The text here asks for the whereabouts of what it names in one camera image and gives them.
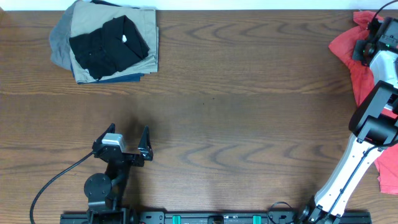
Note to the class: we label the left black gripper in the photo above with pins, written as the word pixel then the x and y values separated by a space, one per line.
pixel 125 156

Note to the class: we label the red t-shirt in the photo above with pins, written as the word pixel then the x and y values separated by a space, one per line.
pixel 362 83

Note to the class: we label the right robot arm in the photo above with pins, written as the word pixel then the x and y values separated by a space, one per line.
pixel 372 132

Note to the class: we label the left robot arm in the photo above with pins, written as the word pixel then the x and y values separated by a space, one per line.
pixel 105 190

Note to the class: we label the navy folded garment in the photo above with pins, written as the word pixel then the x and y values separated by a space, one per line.
pixel 123 79

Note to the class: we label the black folded garment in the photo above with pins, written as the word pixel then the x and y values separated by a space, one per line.
pixel 114 47

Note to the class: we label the grey folded garment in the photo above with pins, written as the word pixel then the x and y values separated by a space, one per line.
pixel 59 39

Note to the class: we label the beige folded garment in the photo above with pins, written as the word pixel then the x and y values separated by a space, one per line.
pixel 89 16

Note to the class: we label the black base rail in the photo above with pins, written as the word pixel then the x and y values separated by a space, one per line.
pixel 181 218

